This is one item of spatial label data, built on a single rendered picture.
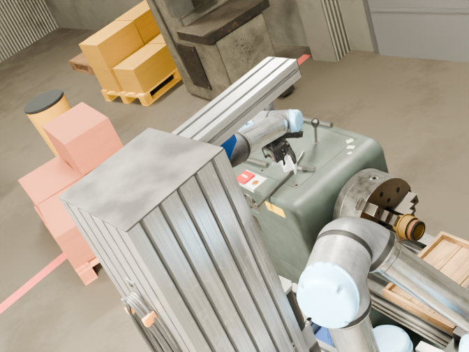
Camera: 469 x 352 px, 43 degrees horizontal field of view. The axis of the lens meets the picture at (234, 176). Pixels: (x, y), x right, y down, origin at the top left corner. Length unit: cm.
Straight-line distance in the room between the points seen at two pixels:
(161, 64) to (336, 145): 439
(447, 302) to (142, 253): 63
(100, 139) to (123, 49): 220
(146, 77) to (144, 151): 529
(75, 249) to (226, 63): 216
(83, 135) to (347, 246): 372
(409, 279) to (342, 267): 19
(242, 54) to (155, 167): 440
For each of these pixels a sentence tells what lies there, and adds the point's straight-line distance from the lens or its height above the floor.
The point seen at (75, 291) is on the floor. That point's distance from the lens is 452.
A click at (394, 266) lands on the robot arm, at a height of 169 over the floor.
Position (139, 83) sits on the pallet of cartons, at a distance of 646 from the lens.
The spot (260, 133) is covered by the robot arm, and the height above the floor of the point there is 168.
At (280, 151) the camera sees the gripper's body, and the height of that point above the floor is 141.
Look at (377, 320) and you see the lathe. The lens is 269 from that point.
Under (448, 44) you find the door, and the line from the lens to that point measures 541.
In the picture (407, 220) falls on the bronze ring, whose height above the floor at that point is 112.
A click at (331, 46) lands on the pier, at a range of 588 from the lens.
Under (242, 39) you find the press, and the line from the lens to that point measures 550.
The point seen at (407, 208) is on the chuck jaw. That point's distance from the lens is 228.
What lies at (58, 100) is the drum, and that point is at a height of 61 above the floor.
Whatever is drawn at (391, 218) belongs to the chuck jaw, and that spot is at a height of 113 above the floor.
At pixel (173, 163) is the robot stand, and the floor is 203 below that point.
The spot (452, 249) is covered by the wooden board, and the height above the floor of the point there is 88.
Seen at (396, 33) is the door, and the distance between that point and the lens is 563.
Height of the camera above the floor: 259
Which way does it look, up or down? 33 degrees down
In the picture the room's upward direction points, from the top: 23 degrees counter-clockwise
